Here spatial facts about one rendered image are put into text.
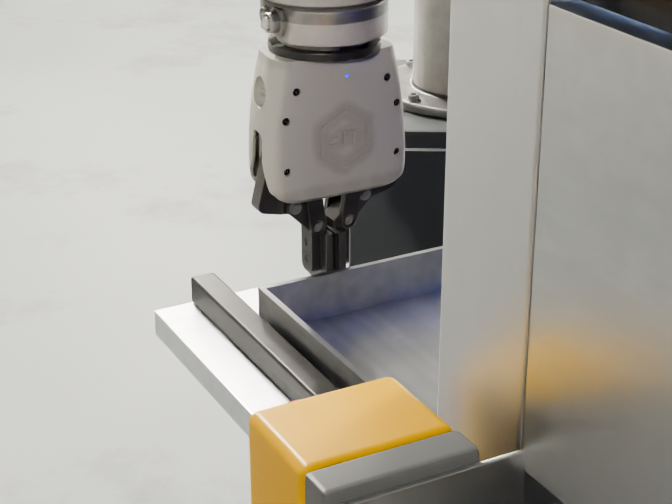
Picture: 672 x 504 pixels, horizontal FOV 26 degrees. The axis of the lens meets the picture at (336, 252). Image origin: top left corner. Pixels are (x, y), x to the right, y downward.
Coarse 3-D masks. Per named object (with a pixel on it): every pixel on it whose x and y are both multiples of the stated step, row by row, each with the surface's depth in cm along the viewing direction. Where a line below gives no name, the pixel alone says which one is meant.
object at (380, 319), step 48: (288, 288) 100; (336, 288) 102; (384, 288) 104; (432, 288) 106; (288, 336) 96; (336, 336) 99; (384, 336) 99; (432, 336) 99; (336, 384) 91; (432, 384) 93
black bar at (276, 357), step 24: (192, 288) 104; (216, 288) 102; (216, 312) 101; (240, 312) 99; (240, 336) 97; (264, 336) 96; (264, 360) 94; (288, 360) 93; (288, 384) 92; (312, 384) 90
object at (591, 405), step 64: (576, 0) 52; (576, 64) 51; (640, 64) 48; (576, 128) 52; (640, 128) 49; (576, 192) 53; (640, 192) 49; (576, 256) 54; (640, 256) 50; (576, 320) 54; (640, 320) 51; (576, 384) 55; (640, 384) 52; (576, 448) 56; (640, 448) 52
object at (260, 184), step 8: (256, 176) 98; (264, 176) 97; (256, 184) 98; (264, 184) 97; (256, 192) 98; (264, 192) 98; (256, 200) 98; (264, 200) 98; (272, 200) 98; (256, 208) 98; (264, 208) 98; (272, 208) 98; (280, 208) 99
